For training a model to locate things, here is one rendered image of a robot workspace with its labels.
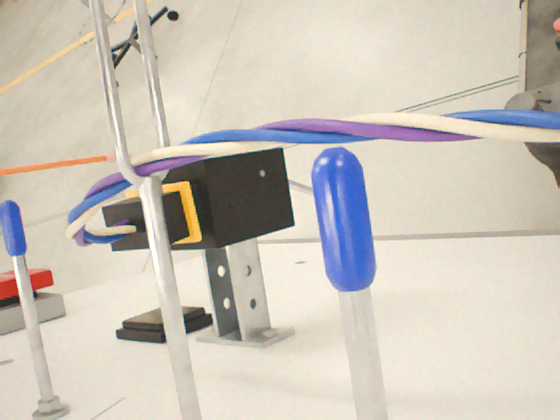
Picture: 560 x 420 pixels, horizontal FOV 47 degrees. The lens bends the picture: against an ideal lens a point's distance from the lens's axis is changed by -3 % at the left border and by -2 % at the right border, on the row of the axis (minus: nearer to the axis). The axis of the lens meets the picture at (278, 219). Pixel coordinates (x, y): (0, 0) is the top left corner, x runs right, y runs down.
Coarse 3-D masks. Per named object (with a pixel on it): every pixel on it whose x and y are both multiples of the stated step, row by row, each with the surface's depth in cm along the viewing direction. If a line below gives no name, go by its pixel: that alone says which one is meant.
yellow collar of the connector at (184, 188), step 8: (168, 184) 28; (176, 184) 28; (184, 184) 27; (128, 192) 29; (136, 192) 29; (184, 192) 27; (184, 200) 28; (192, 200) 28; (184, 208) 28; (192, 208) 28; (192, 216) 28; (192, 224) 28; (192, 232) 28; (184, 240) 28; (192, 240) 28
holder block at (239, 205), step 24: (192, 168) 29; (216, 168) 29; (240, 168) 30; (264, 168) 31; (216, 192) 29; (240, 192) 30; (264, 192) 31; (288, 192) 32; (216, 216) 29; (240, 216) 30; (264, 216) 31; (288, 216) 32; (216, 240) 29; (240, 240) 30
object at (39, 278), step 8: (8, 272) 47; (32, 272) 44; (40, 272) 44; (48, 272) 45; (0, 280) 43; (8, 280) 43; (32, 280) 44; (40, 280) 44; (48, 280) 45; (0, 288) 42; (8, 288) 42; (16, 288) 43; (32, 288) 44; (40, 288) 44; (0, 296) 42; (8, 296) 42; (16, 296) 44; (0, 304) 43; (8, 304) 43
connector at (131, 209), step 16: (176, 192) 27; (192, 192) 28; (112, 208) 27; (128, 208) 27; (176, 208) 27; (112, 224) 27; (128, 224) 27; (144, 224) 26; (176, 224) 27; (128, 240) 27; (144, 240) 27; (176, 240) 27
